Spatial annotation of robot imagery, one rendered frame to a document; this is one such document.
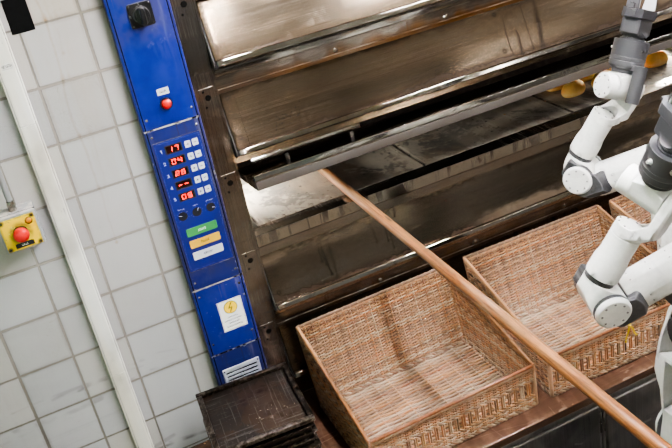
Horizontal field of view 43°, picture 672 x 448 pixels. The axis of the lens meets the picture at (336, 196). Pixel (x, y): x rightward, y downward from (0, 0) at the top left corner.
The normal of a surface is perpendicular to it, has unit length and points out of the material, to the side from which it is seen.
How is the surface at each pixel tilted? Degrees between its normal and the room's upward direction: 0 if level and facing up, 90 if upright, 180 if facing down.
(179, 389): 90
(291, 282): 70
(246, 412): 0
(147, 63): 90
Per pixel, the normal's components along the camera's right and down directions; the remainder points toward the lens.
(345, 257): 0.31, 0.02
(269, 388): -0.18, -0.88
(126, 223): 0.40, 0.34
